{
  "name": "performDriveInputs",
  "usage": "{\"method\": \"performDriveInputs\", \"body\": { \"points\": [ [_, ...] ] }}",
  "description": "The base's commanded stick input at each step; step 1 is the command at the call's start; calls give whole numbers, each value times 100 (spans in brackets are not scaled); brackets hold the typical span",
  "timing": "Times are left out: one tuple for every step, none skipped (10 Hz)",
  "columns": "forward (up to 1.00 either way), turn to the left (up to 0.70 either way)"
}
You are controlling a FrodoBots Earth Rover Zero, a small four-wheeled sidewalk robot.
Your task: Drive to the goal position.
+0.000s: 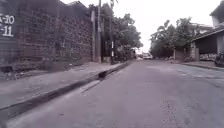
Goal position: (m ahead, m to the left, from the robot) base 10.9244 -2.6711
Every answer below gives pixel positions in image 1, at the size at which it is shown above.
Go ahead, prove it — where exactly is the grey asphalt road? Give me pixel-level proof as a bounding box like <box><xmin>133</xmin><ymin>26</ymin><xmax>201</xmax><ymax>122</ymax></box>
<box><xmin>6</xmin><ymin>59</ymin><xmax>224</xmax><ymax>128</ymax></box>

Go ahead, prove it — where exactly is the group of trees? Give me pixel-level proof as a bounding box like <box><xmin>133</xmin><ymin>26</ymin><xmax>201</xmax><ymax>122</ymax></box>
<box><xmin>149</xmin><ymin>17</ymin><xmax>198</xmax><ymax>60</ymax></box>
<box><xmin>88</xmin><ymin>3</ymin><xmax>144</xmax><ymax>63</ymax></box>

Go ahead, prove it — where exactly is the building with roof overhang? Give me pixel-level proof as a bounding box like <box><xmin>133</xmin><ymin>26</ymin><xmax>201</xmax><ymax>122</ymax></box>
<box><xmin>189</xmin><ymin>1</ymin><xmax>224</xmax><ymax>63</ymax></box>

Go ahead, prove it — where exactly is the dark concrete kerb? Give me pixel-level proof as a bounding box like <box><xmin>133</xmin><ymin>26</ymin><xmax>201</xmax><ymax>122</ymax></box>
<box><xmin>0</xmin><ymin>60</ymin><xmax>134</xmax><ymax>123</ymax></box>

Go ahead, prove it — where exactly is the grey block wall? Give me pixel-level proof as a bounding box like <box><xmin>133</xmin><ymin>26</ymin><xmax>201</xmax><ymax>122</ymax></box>
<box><xmin>0</xmin><ymin>0</ymin><xmax>96</xmax><ymax>73</ymax></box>

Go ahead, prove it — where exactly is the grey concrete pavement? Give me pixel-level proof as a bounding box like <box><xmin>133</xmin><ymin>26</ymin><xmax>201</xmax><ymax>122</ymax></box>
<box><xmin>0</xmin><ymin>60</ymin><xmax>129</xmax><ymax>111</ymax></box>

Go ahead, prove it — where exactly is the vehicle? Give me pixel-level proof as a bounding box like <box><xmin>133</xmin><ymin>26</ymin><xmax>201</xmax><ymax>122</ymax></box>
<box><xmin>142</xmin><ymin>52</ymin><xmax>154</xmax><ymax>61</ymax></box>

